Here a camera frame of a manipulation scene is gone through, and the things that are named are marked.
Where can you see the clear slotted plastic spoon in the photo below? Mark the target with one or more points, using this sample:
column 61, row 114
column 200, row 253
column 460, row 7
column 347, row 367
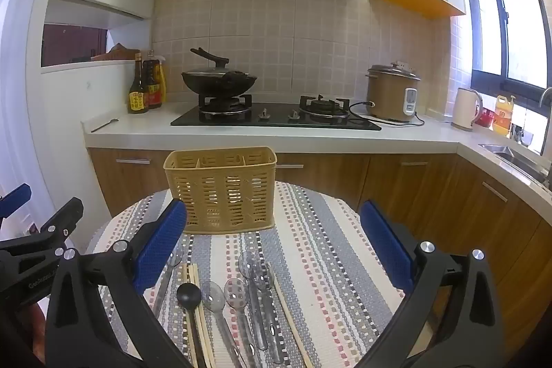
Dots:
column 235, row 294

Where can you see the metal spoon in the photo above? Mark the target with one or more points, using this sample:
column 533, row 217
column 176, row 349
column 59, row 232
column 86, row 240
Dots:
column 105, row 125

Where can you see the steel sink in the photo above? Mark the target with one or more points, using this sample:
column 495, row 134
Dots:
column 513, row 156

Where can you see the dark sauce bottle red label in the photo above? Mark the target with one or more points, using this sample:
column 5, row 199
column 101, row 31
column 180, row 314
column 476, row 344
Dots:
column 153, row 90

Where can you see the white countertop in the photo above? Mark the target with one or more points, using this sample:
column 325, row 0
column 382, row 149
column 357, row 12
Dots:
column 142, row 128

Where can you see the tan plastic utensil basket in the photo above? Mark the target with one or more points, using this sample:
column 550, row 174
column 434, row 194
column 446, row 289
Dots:
column 224, row 195

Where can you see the black glass gas stove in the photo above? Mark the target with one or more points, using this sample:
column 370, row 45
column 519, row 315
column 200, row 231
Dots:
column 276, row 120

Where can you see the black wok with lid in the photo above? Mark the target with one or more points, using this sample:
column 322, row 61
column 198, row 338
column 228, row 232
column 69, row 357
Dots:
column 220, row 81

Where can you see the dark framed window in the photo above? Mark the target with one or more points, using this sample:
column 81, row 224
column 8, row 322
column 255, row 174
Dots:
column 509, row 6

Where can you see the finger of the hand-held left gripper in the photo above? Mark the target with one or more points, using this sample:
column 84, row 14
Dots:
column 17, row 196
column 56, row 221

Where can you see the striped woven tablecloth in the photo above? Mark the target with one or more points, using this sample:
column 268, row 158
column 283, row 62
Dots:
column 319, row 264

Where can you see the orange glass jar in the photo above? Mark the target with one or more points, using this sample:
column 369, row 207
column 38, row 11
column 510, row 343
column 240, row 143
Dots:
column 502, row 118

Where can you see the dark sauce bottle yellow label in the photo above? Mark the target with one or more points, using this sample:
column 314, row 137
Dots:
column 137, row 98

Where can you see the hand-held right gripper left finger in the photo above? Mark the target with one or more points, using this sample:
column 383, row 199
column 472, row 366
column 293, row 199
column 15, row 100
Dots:
column 159, row 247

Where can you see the yellow seasoning bottle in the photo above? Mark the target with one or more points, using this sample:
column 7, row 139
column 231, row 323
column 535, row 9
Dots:
column 162, row 83

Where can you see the brown rice cooker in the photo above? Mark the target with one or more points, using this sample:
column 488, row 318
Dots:
column 388, row 96

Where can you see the clear drinking glass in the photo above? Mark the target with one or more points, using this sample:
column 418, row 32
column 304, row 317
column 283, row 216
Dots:
column 527, row 138

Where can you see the wooden chopstick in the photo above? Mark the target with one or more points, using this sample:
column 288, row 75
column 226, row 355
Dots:
column 184, row 273
column 190, row 274
column 291, row 320
column 206, row 333

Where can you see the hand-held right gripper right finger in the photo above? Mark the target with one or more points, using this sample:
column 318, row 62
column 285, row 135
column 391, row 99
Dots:
column 386, row 247

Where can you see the metal faucet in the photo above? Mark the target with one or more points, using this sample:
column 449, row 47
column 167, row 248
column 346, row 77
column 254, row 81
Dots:
column 547, row 135

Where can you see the black round spoon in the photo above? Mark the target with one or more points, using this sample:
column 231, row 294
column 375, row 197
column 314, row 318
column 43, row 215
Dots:
column 188, row 295

